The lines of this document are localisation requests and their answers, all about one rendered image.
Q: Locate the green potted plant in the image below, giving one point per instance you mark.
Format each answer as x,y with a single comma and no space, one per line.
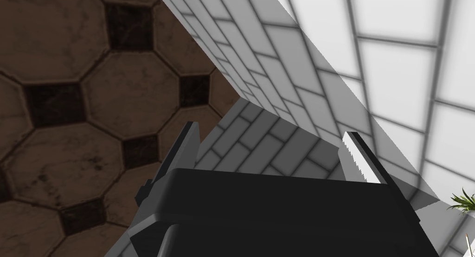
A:
465,202

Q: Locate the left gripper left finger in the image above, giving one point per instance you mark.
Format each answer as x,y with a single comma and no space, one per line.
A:
182,150

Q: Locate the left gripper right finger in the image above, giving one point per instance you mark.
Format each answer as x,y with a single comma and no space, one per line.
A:
362,161

